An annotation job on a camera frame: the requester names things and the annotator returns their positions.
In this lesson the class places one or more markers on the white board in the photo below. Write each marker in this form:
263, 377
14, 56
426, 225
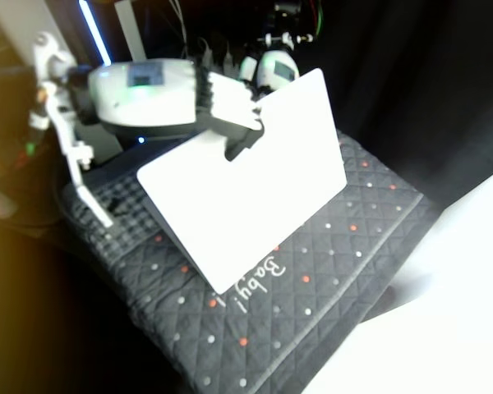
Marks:
250, 197

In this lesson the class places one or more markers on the white post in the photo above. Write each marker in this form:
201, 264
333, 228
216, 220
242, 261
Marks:
131, 30

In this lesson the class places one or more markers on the dark grey dotted quilt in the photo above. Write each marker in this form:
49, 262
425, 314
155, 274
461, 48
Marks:
312, 271

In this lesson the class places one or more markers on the white light strip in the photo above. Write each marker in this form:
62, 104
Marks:
94, 33

